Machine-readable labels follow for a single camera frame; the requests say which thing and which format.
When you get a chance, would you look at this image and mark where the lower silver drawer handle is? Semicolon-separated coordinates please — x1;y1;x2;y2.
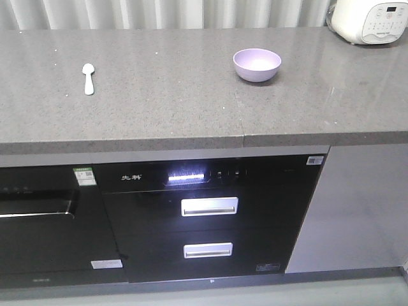
183;242;233;259

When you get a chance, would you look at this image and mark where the upper silver drawer handle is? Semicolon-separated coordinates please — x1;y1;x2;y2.
180;197;239;217

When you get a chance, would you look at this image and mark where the purple plastic bowl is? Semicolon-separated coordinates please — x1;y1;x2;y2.
233;48;282;83

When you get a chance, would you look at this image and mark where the grey cabinet door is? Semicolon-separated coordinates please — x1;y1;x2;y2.
286;144;407;273

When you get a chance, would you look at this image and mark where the pale green plastic spoon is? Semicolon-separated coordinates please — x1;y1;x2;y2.
82;63;95;96

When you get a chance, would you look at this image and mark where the silver drawer handle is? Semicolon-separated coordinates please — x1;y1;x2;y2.
183;242;233;259
180;197;239;217

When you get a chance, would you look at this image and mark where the black disinfection cabinet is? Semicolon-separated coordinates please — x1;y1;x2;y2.
94;154;325;283

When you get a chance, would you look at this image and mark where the white rice cooker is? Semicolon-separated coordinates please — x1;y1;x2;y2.
329;0;407;45

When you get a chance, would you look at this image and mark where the white pleated curtain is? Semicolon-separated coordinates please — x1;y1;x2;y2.
1;0;334;31

